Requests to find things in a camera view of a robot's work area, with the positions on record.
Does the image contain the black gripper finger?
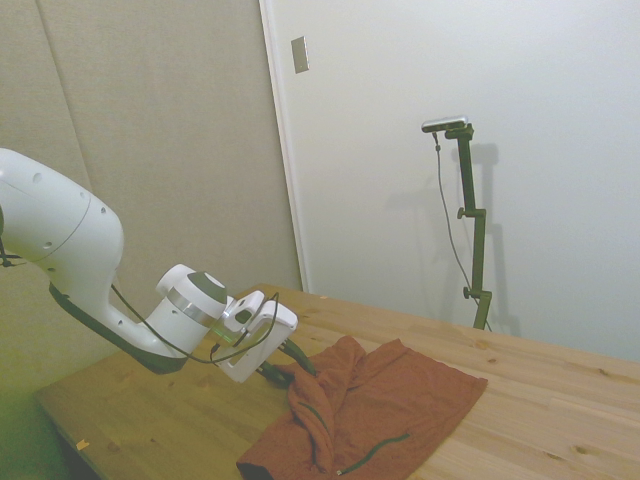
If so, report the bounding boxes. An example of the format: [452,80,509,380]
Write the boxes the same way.
[259,363,292,388]
[282,339,319,376]

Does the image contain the black jointed camera stand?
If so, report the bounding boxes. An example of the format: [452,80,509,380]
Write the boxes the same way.
[441,124,494,332]

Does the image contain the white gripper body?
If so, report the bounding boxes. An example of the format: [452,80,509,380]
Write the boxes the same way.
[215,299,300,385]

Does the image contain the white door frame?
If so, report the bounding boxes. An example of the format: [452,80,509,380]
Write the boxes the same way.
[258,0,314,294]

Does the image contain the silver exterior camera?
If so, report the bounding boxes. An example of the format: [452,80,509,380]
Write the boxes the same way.
[421,115,471,135]

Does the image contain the rust red shorts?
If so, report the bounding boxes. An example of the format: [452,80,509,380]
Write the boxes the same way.
[235,335,489,480]

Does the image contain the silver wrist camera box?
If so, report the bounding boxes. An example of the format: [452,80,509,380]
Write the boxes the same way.
[226,290,267,336]

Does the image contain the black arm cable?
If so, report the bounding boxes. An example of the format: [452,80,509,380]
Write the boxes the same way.
[110,282,282,366]

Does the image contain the grey wall plate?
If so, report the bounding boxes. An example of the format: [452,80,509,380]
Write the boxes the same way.
[290,35,312,75]

